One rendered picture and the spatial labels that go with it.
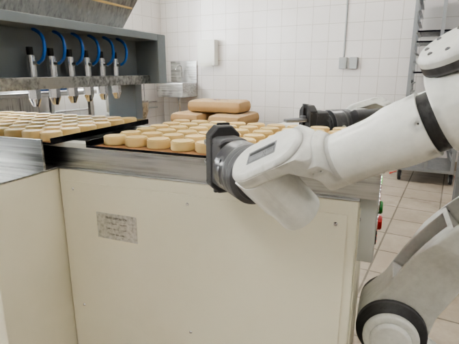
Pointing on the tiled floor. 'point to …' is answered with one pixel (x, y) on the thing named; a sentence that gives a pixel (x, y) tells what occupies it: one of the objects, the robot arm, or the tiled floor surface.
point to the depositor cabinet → (34, 259)
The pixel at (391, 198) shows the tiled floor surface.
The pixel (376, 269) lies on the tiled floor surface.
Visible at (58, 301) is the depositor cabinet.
